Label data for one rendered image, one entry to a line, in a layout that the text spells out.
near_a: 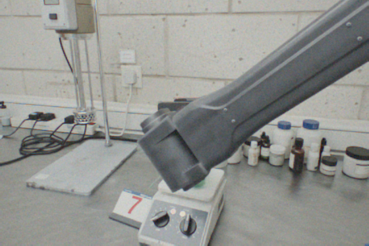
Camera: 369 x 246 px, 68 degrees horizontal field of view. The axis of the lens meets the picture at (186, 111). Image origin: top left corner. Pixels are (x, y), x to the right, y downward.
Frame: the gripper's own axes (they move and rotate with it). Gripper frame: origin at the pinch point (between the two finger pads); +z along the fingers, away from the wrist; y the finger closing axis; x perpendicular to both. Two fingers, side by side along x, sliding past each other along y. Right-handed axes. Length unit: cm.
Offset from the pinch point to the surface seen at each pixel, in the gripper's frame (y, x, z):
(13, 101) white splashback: 78, 16, 63
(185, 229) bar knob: 0.7, 20.1, -10.7
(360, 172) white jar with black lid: -48, 24, 17
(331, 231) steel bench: -29.5, 26.0, -4.1
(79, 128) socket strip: 44, 23, 49
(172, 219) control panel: 3.3, 20.8, -7.2
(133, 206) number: 12.6, 23.6, 0.9
